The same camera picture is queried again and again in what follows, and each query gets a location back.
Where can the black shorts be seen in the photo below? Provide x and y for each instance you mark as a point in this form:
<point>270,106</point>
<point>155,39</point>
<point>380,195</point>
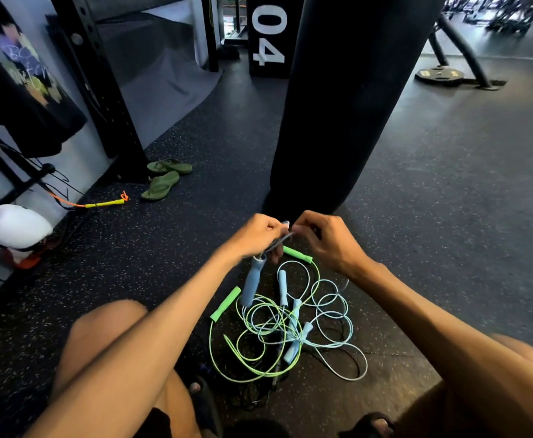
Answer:
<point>157,426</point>

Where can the black sandal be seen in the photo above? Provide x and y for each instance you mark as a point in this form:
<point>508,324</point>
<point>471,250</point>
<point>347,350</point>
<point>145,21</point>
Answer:
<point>369,426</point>
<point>207,405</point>

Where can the green flip-flop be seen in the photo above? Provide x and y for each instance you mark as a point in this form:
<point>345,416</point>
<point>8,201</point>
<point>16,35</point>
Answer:
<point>170,166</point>
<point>160,185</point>

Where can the black printed t-shirt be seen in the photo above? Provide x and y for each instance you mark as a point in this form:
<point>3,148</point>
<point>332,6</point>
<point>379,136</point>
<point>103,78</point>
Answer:
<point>15,86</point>

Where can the person's right forearm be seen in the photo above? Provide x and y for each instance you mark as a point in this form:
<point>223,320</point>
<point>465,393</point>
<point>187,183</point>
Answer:
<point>430,332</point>

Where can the black metal stand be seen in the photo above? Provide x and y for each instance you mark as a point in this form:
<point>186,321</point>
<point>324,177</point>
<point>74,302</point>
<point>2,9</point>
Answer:
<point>15,186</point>

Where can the black weight plate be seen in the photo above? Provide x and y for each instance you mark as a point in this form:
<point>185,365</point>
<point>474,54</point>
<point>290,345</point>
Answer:
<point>440,75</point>

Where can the person's left fingers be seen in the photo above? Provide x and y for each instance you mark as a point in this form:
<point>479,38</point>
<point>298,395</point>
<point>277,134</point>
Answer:
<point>273,230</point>

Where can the black punching bag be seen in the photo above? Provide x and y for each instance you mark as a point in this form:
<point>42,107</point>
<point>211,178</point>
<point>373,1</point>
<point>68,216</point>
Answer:
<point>339,95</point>

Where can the orange object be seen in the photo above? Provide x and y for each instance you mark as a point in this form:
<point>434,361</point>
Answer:
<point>31,259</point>

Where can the background gym machines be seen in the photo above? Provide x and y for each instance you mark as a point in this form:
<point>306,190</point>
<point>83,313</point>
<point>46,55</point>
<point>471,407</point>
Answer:
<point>508,11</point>

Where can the black squat rack upright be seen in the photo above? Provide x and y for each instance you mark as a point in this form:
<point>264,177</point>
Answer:
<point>97,77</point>

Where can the person's right hand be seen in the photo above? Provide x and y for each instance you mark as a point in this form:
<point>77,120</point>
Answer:
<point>335,244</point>

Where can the person's right fingers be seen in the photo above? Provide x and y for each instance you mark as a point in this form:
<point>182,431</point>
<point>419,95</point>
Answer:
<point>306,225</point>

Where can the person's right leg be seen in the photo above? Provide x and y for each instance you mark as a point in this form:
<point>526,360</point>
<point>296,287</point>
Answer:
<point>430,415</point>

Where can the white cap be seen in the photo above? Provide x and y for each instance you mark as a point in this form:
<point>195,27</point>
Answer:
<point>15,225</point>

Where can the person's left forearm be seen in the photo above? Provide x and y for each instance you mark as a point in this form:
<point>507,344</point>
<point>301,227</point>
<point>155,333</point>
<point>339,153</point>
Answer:
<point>157,332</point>

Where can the black plyo box white number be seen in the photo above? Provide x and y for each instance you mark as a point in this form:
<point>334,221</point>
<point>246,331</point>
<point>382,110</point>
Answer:
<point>271,36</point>

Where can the grey tarp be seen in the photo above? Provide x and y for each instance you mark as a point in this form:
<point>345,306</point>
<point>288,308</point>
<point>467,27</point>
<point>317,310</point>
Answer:
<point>157,77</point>

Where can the person's leg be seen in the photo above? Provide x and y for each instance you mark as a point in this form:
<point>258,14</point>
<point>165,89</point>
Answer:
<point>97,328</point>
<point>430,415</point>

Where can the black angled rack frame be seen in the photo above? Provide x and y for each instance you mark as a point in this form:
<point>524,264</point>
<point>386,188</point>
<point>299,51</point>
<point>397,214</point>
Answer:
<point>465,50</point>

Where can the person's left hand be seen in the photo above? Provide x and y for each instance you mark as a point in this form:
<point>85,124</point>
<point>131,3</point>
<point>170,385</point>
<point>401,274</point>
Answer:
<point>253,234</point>

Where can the person's left leg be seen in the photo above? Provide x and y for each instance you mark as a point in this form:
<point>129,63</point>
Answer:
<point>97,328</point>

